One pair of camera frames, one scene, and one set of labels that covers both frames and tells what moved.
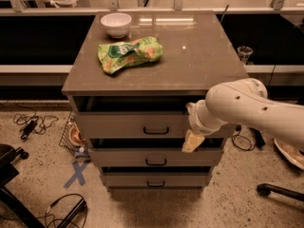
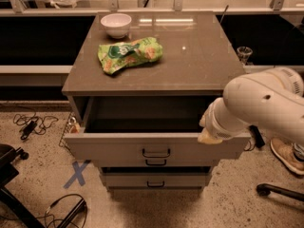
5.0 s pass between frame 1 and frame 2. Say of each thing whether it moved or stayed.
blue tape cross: stayed
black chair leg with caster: stayed
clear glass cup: stayed
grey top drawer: moved
